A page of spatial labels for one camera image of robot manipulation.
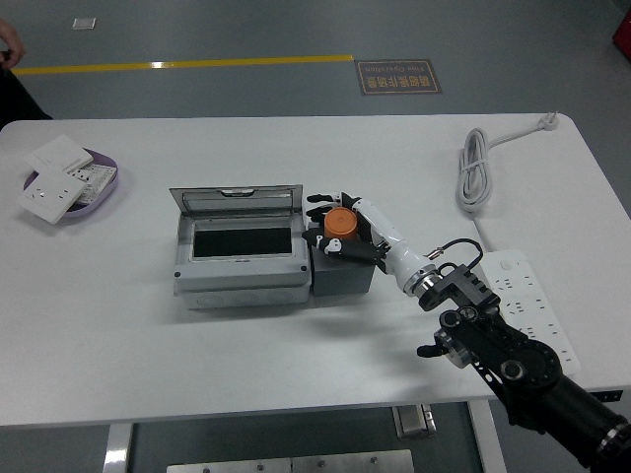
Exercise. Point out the purple tray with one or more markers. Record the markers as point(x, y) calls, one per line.
point(98, 204)

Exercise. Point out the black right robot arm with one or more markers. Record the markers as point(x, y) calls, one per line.
point(532, 364)

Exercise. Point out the white socket plate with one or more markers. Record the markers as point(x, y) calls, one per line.
point(47, 197)

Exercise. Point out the black table control box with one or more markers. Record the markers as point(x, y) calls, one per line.
point(607, 395)

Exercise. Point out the person's left hand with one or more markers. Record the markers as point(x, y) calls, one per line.
point(10, 42)

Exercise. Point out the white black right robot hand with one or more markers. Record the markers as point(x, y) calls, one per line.
point(394, 249)

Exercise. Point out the grey box with clear flap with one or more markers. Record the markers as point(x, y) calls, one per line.
point(236, 281)

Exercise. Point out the white table leg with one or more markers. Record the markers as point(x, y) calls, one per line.
point(117, 448)
point(488, 438)

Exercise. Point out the grey cube with round hole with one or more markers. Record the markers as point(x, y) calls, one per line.
point(340, 281)

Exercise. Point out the grey metal bracket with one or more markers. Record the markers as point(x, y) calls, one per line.
point(414, 421)

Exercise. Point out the white printed socket panel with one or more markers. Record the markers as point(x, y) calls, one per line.
point(96, 177)

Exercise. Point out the small grey floor plate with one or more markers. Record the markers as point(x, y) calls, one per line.
point(84, 23)

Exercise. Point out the white switch plate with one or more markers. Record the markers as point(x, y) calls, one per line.
point(56, 153)

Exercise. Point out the grey metal base plate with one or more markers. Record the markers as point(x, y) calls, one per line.
point(291, 463)

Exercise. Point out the red object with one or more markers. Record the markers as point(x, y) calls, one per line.
point(623, 34)

